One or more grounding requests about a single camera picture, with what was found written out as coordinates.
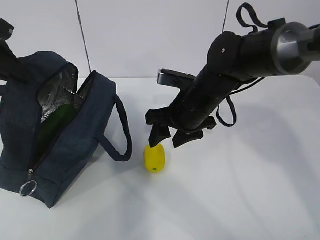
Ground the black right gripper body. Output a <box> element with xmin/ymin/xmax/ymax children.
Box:
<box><xmin>145</xmin><ymin>99</ymin><xmax>217</xmax><ymax>133</ymax></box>

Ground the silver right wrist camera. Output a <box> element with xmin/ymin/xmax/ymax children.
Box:
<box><xmin>157</xmin><ymin>68</ymin><xmax>196</xmax><ymax>90</ymax></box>

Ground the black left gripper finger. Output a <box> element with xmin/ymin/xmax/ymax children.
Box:
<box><xmin>0</xmin><ymin>41</ymin><xmax>33</xmax><ymax>83</ymax></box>

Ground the dark blue lunch bag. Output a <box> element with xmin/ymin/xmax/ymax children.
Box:
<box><xmin>0</xmin><ymin>51</ymin><xmax>133</xmax><ymax>208</ymax></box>

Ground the green cucumber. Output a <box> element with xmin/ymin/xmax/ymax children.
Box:
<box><xmin>35</xmin><ymin>104</ymin><xmax>77</xmax><ymax>159</ymax></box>

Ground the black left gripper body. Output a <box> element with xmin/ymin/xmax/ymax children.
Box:
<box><xmin>0</xmin><ymin>18</ymin><xmax>15</xmax><ymax>45</ymax></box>

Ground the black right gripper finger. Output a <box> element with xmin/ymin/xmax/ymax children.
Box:
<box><xmin>149</xmin><ymin>124</ymin><xmax>171</xmax><ymax>148</ymax></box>
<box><xmin>172</xmin><ymin>130</ymin><xmax>204</xmax><ymax>148</ymax></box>

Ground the yellow toy fruit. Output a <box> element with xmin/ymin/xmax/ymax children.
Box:
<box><xmin>143</xmin><ymin>143</ymin><xmax>166</xmax><ymax>173</ymax></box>

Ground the dark blue cable loop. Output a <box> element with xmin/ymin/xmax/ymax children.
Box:
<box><xmin>216</xmin><ymin>2</ymin><xmax>271</xmax><ymax>127</ymax></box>

